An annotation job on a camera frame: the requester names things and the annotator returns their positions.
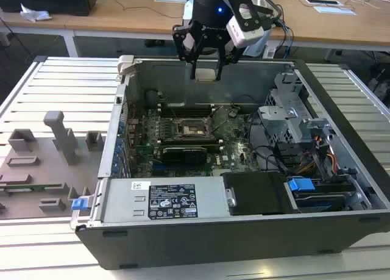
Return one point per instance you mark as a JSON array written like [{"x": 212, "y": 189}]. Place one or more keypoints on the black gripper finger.
[
  {"x": 221, "y": 58},
  {"x": 184, "y": 45}
]

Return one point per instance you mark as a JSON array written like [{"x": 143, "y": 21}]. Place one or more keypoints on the silver square CPU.
[{"x": 206, "y": 75}]

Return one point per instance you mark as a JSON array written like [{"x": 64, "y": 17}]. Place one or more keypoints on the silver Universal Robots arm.
[{"x": 188, "y": 11}]

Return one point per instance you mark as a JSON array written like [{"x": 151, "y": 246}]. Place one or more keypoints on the black RAM slot bank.
[
  {"x": 189, "y": 144},
  {"x": 186, "y": 111}
]

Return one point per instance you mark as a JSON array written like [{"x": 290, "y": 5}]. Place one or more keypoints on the CPU socket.
[{"x": 192, "y": 130}]

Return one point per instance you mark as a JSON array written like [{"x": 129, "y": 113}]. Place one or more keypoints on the round coin battery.
[{"x": 233, "y": 112}]

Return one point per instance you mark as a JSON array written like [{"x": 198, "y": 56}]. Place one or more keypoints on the wooden desk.
[{"x": 122, "y": 17}]

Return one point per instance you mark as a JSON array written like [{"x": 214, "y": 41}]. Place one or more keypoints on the metal drive cage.
[{"x": 274, "y": 124}]

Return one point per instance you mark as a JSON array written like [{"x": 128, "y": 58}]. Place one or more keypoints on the green motherboard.
[{"x": 231, "y": 152}]

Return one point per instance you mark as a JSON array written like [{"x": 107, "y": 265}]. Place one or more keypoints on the black graphics card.
[{"x": 182, "y": 155}]

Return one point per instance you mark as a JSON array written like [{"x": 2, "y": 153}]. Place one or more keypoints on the white paper sheet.
[{"x": 335, "y": 10}]

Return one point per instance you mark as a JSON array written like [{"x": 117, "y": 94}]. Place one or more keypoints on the black plastic shroud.
[{"x": 256, "y": 194}]

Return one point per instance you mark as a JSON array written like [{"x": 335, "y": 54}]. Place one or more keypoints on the blue disk carrier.
[{"x": 300, "y": 185}]

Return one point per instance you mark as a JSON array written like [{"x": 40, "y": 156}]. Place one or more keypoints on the crumpled white paper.
[{"x": 35, "y": 14}]

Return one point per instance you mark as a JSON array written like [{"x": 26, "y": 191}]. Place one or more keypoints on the black disk drive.
[{"x": 326, "y": 190}]

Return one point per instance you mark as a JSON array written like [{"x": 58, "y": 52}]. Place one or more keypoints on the silver power supply with label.
[{"x": 122, "y": 200}]

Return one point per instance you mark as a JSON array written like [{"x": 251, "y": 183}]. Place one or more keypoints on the grey parts rack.
[{"x": 36, "y": 158}]

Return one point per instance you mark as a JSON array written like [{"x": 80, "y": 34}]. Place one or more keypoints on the black open PC case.
[{"x": 213, "y": 246}]

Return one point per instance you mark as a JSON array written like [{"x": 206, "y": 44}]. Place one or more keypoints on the blue case latch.
[{"x": 77, "y": 204}]

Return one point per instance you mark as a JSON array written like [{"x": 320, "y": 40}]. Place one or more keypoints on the green RAM stick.
[{"x": 30, "y": 187}]

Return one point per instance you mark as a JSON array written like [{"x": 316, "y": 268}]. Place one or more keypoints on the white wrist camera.
[{"x": 246, "y": 33}]

